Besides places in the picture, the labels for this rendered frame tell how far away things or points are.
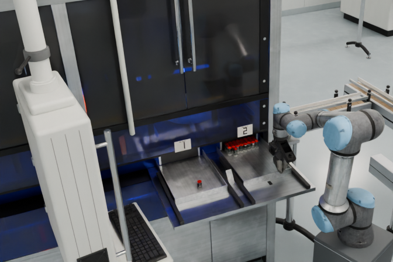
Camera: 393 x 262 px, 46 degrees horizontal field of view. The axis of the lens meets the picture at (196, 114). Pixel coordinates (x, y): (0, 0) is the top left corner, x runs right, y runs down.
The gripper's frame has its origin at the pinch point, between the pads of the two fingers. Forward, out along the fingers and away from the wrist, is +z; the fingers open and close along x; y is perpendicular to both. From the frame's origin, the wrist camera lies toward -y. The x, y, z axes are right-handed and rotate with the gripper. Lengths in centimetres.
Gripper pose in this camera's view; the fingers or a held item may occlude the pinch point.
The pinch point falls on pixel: (282, 172)
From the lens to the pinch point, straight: 231.8
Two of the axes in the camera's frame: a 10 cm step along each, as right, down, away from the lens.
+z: 0.6, 8.8, 4.7
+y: -3.3, -4.2, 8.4
